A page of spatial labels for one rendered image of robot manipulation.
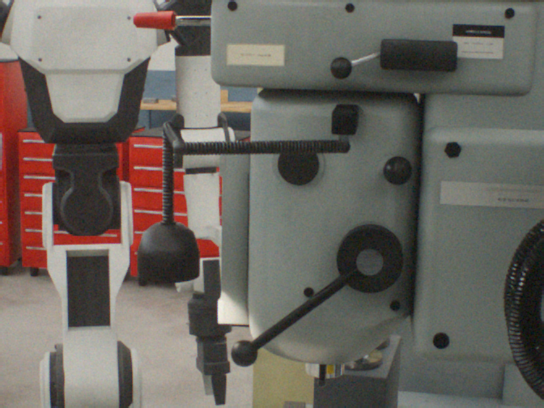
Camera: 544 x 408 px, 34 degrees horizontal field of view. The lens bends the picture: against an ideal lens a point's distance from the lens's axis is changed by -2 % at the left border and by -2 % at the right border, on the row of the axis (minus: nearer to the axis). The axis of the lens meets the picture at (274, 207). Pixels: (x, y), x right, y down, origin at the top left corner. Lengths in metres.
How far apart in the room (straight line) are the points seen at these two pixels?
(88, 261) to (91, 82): 0.35
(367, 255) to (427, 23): 0.24
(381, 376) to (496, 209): 0.60
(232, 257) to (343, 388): 0.49
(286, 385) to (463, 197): 2.11
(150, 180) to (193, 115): 4.03
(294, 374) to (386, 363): 1.46
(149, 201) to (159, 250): 4.86
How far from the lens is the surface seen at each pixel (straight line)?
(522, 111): 0.96
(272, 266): 1.01
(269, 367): 3.00
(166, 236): 1.02
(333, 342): 1.04
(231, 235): 1.08
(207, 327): 1.85
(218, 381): 1.85
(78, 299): 1.83
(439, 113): 0.96
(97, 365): 1.78
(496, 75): 0.95
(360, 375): 1.50
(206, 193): 1.84
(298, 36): 0.94
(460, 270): 0.97
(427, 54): 0.91
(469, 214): 0.96
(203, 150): 0.86
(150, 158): 5.83
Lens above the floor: 1.69
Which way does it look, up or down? 11 degrees down
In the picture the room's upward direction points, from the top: 1 degrees clockwise
